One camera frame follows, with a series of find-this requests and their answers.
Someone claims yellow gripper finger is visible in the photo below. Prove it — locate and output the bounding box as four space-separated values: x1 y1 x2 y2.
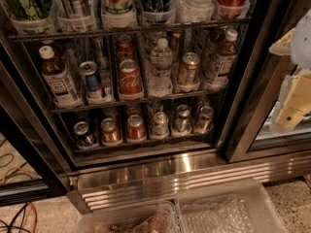
268 28 294 56
275 73 311 129

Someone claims clear water bottle top shelf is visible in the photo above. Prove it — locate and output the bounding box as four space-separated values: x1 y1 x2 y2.
173 0 214 23

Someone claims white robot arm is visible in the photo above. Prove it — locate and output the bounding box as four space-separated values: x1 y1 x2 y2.
269 10 311 132

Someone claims fridge right glass door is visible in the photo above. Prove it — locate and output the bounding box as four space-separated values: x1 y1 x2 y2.
219 0 310 162

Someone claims right iced tea bottle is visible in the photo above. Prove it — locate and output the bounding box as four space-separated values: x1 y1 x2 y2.
205 29 238 85

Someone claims iced tea bottle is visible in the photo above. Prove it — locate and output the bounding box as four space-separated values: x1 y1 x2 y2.
39 46 82 109
205 29 238 85

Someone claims gold can middle shelf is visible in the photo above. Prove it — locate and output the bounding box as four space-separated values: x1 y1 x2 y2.
177 52 200 85

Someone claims green can bottom shelf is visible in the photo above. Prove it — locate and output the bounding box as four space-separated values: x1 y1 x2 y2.
173 104 190 132

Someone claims green can shelf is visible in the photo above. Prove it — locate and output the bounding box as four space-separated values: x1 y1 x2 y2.
6 0 52 21
173 104 190 132

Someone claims water bottle middle shelf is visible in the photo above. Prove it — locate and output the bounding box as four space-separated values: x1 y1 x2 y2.
150 38 173 92

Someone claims silver can bottom shelf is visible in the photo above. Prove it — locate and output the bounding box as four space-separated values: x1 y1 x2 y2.
151 112 169 137

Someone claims silver can shelf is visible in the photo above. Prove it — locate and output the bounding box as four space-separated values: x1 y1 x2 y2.
61 0 91 18
151 112 169 137

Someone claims red coke can middle shelf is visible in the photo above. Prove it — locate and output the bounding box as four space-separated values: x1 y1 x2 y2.
118 59 143 95

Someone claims rear red can middle shelf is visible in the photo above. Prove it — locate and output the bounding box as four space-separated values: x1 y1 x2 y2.
117 34 136 63

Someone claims red can bottom shelf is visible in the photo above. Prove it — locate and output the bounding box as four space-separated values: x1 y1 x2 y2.
126 115 145 140

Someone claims steel fridge base grille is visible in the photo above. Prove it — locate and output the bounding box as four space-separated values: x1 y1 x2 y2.
67 150 311 215

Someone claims blue can middle shelf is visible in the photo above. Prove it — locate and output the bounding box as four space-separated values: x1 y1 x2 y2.
79 61 103 99

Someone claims silver can top shelf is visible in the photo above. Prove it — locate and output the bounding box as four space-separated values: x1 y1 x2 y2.
61 0 91 18

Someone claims pepsi can bottom shelf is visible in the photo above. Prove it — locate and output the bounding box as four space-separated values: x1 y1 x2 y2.
73 121 97 147

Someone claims left iced tea bottle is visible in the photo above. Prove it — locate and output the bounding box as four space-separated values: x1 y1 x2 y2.
39 46 82 109

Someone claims green can top shelf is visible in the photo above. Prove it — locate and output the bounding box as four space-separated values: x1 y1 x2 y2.
6 0 52 21

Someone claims fridge left open door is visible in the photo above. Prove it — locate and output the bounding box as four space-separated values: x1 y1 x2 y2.
0 39 70 206

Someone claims gold can bottom right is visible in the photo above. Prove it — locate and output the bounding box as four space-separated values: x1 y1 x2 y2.
194 106 214 131

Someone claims gold can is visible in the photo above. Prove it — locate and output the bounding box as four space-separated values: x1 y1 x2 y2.
101 117 121 144
194 106 214 131

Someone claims right clear plastic bin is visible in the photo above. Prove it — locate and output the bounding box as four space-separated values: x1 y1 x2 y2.
175 179 289 233

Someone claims clear plastic bin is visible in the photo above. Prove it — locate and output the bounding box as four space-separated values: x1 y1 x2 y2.
73 201 181 233
175 179 289 233

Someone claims bubble wrap sheet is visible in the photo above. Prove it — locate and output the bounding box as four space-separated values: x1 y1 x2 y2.
181 194 255 233

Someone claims left clear plastic bin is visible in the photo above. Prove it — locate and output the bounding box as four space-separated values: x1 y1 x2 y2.
73 201 181 233

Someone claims gold can bottom left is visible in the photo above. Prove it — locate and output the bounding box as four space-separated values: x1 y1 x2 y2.
101 117 121 144

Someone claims top wire shelf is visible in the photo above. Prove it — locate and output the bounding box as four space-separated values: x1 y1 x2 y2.
8 17 251 42

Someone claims wire shelf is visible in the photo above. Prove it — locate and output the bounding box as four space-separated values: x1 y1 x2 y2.
8 17 251 42
51 89 225 114

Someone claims middle wire shelf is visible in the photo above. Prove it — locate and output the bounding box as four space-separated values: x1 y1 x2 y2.
51 89 225 114

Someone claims orange cable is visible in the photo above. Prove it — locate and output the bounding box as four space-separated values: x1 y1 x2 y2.
0 166 39 233

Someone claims black cable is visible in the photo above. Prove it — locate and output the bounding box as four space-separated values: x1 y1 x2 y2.
0 202 32 233

